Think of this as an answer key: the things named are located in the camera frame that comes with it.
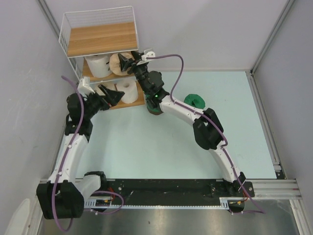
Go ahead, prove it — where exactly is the top wooden shelf board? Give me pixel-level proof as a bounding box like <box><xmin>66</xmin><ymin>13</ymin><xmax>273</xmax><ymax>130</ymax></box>
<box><xmin>67</xmin><ymin>22</ymin><xmax>138</xmax><ymax>57</ymax></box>

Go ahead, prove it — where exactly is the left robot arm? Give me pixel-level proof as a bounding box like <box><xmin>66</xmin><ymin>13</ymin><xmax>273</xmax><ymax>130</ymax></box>
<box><xmin>36</xmin><ymin>85</ymin><xmax>125</xmax><ymax>219</ymax></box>

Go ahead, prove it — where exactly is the wooden shelf board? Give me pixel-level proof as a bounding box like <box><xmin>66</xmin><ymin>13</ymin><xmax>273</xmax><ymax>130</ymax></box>
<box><xmin>111</xmin><ymin>82</ymin><xmax>146</xmax><ymax>110</ymax></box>
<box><xmin>67</xmin><ymin>22</ymin><xmax>138</xmax><ymax>57</ymax></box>
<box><xmin>82</xmin><ymin>58</ymin><xmax>133</xmax><ymax>82</ymax></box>

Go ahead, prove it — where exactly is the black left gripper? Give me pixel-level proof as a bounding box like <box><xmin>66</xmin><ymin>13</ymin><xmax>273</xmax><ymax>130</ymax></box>
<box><xmin>83</xmin><ymin>84</ymin><xmax>124</xmax><ymax>120</ymax></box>

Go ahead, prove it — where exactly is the middle wooden shelf board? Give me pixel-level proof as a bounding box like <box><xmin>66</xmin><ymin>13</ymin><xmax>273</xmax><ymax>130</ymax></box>
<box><xmin>82</xmin><ymin>58</ymin><xmax>133</xmax><ymax>82</ymax></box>

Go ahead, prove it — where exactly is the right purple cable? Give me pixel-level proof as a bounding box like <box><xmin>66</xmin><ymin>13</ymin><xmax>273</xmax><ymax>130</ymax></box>
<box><xmin>146</xmin><ymin>54</ymin><xmax>267</xmax><ymax>214</ymax></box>

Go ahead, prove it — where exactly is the white slotted cable duct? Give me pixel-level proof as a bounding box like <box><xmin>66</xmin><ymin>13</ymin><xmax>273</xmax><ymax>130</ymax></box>
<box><xmin>83</xmin><ymin>197</ymin><xmax>230</xmax><ymax>209</ymax></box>

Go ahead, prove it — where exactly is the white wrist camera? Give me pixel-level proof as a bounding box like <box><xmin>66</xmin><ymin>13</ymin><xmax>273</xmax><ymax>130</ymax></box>
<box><xmin>141</xmin><ymin>48</ymin><xmax>156</xmax><ymax>62</ymax></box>
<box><xmin>77</xmin><ymin>76</ymin><xmax>95</xmax><ymax>96</ymax></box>

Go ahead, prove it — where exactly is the unwrapped white paper roll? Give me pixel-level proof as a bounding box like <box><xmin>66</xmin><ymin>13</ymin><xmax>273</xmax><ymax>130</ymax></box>
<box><xmin>116</xmin><ymin>78</ymin><xmax>138</xmax><ymax>104</ymax></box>

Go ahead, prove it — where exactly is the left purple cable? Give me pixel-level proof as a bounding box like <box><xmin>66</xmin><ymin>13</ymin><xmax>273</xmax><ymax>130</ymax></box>
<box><xmin>51</xmin><ymin>75</ymin><xmax>125</xmax><ymax>233</ymax></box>

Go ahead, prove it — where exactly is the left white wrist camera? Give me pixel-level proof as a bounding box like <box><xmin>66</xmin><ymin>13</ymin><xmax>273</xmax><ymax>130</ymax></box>
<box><xmin>77</xmin><ymin>76</ymin><xmax>95</xmax><ymax>96</ymax></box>

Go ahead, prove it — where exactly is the purple cable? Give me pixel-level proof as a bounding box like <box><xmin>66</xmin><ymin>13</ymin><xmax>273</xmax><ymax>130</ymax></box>
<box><xmin>51</xmin><ymin>75</ymin><xmax>125</xmax><ymax>233</ymax></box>
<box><xmin>146</xmin><ymin>54</ymin><xmax>267</xmax><ymax>214</ymax></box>

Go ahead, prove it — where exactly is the green wrapped roll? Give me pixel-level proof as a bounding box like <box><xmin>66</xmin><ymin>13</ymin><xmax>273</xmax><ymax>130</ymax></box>
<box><xmin>145</xmin><ymin>95</ymin><xmax>163</xmax><ymax>116</ymax></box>
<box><xmin>183</xmin><ymin>94</ymin><xmax>205</xmax><ymax>109</ymax></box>

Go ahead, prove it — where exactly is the cream paper roll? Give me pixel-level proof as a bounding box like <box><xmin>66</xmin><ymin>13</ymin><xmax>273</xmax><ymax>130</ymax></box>
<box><xmin>93</xmin><ymin>83</ymin><xmax>116</xmax><ymax>96</ymax></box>

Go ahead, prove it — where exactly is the white wire shelf rack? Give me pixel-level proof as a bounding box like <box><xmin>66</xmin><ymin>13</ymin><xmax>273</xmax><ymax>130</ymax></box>
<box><xmin>59</xmin><ymin>6</ymin><xmax>139</xmax><ymax>79</ymax></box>

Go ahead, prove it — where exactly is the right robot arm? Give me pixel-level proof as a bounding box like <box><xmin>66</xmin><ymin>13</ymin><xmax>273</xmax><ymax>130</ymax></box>
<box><xmin>118</xmin><ymin>51</ymin><xmax>246</xmax><ymax>196</ymax></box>

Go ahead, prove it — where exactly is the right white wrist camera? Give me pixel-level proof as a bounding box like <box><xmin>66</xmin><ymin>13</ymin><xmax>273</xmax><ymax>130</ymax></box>
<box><xmin>141</xmin><ymin>48</ymin><xmax>156</xmax><ymax>62</ymax></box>

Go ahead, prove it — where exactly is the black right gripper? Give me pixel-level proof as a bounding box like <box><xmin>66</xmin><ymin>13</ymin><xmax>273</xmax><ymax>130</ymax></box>
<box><xmin>119</xmin><ymin>50</ymin><xmax>149</xmax><ymax>95</ymax></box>

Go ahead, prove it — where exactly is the tan paper roll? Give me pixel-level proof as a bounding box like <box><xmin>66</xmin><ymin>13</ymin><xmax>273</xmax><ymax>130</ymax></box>
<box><xmin>109</xmin><ymin>52</ymin><xmax>133</xmax><ymax>76</ymax></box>

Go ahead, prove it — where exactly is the bottom wooden shelf board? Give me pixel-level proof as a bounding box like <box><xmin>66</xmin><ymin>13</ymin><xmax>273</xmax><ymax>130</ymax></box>
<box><xmin>111</xmin><ymin>82</ymin><xmax>146</xmax><ymax>110</ymax></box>

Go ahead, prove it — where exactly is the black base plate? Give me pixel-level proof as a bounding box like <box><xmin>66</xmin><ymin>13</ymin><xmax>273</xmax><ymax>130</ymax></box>
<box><xmin>102</xmin><ymin>179</ymin><xmax>255</xmax><ymax>211</ymax></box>

